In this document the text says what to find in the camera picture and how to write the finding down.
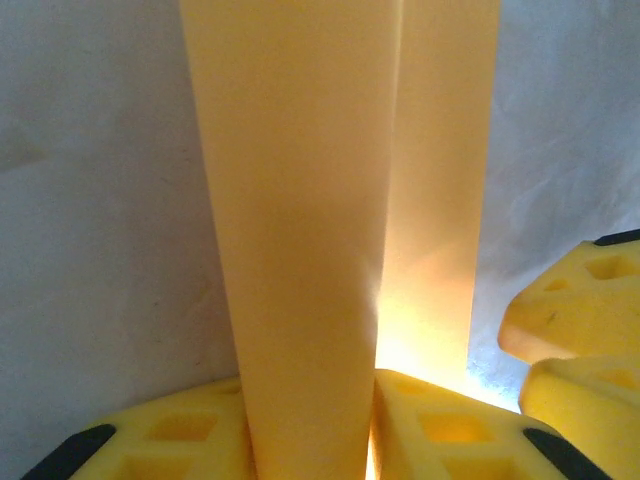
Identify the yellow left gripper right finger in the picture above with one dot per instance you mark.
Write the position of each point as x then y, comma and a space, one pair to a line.
450, 440

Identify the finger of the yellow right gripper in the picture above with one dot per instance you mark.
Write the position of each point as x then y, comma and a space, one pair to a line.
585, 310
590, 400

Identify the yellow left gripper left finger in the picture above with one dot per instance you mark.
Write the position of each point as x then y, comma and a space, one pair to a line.
165, 440

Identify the orange paper sheet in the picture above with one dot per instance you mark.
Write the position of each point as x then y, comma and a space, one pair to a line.
300, 200

